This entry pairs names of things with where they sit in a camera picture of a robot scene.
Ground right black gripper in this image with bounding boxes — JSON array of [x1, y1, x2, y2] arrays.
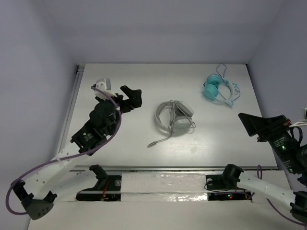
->
[[238, 111, 303, 173]]

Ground white headphone cable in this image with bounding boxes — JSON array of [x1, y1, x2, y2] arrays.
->
[[147, 99, 196, 147]]

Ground white grey headphones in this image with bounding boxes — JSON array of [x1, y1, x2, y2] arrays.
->
[[154, 100, 196, 133]]

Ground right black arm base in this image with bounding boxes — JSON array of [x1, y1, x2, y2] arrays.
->
[[204, 164, 252, 201]]

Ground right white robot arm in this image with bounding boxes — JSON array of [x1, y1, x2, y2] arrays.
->
[[221, 113, 307, 226]]

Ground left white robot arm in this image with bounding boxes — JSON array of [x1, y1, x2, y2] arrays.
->
[[5, 82, 142, 220]]

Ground teal white headphones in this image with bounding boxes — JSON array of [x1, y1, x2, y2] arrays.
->
[[203, 74, 241, 107]]

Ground white foil tape strip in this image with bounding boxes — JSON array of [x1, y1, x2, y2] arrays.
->
[[120, 172, 208, 202]]

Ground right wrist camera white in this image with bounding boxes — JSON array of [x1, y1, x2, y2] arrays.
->
[[290, 107, 307, 127]]

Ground aluminium rail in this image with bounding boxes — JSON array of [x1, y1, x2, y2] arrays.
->
[[70, 165, 278, 172]]

